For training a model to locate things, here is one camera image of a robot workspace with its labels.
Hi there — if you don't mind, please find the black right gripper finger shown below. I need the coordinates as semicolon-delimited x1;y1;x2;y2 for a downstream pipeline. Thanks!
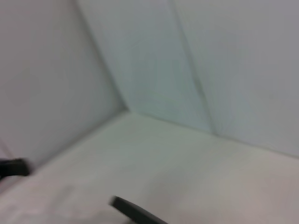
109;195;169;224
0;158;31;180

